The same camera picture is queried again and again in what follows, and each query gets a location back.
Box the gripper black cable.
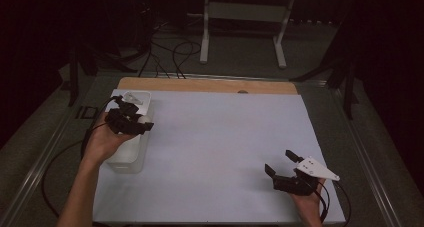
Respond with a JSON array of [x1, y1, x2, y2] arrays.
[[314, 180, 352, 227], [41, 96, 116, 219]]

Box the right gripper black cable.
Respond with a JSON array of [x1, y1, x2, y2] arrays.
[[314, 180, 352, 227]]

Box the black floor cables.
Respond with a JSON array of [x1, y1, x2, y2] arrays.
[[138, 20, 203, 79]]

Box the white plastic bin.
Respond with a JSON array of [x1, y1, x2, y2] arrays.
[[106, 90, 155, 175]]

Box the person's left hand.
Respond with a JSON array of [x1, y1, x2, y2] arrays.
[[81, 121, 138, 168]]

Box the white metal stand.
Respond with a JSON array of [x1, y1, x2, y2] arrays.
[[199, 0, 298, 70]]

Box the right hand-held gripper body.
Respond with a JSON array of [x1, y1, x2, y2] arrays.
[[273, 156, 341, 197]]

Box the black square floor frame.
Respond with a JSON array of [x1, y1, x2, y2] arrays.
[[75, 105, 98, 120]]

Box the white table cover sheet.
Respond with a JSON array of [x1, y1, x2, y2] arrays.
[[93, 88, 346, 225]]

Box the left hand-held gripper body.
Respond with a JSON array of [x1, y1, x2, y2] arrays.
[[105, 91, 145, 135]]

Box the person's right hand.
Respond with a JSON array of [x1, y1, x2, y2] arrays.
[[289, 178, 328, 227]]

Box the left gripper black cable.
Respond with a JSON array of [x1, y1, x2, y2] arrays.
[[41, 96, 116, 219]]

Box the black tripod stand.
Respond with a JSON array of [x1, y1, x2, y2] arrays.
[[66, 36, 138, 108], [289, 50, 361, 121]]

